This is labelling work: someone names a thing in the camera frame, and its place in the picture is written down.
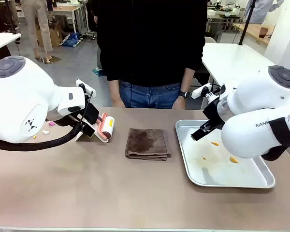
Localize silver metal tray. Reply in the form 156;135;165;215
175;119;276;189

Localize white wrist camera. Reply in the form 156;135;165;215
191;83;227;102
75;79;94;100

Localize small white table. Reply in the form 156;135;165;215
0;32;22;55

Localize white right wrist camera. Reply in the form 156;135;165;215
191;83;227;102

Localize brown towel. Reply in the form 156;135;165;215
125;128;172;161

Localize person's right hand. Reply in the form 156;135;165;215
111;95;125;108

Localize person in black shirt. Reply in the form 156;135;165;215
96;0;206;87

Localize wooden top desk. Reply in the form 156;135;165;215
52;5;82;37

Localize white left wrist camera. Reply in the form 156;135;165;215
75;79;94;100

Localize black right arm cable sleeve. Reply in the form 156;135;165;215
261;117;290;162

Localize large white table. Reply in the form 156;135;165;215
201;43;274;109

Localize black stand pole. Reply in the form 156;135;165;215
238;0;257;46

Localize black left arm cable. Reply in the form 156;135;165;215
0;90;94;152

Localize person in beige trousers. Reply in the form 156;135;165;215
23;0;53;64

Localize long wooden table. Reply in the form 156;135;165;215
232;23;276;45

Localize person's left hand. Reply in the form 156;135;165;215
172;96;187;110

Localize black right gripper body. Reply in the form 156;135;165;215
202;98;227;129

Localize person in light blue shirt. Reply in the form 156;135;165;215
250;0;285;25

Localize blue jeans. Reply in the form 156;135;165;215
118;80;182;109

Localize white lint roller holder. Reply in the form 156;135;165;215
74;120;112;144

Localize blue plastic bag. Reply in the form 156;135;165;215
62;32;82;48

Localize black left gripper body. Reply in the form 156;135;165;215
83;101;100;125

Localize person's right forearm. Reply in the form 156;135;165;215
108;79;123;103

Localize person's left forearm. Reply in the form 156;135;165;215
180;67;196;94

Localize cardboard box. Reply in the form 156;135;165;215
35;21;62;48

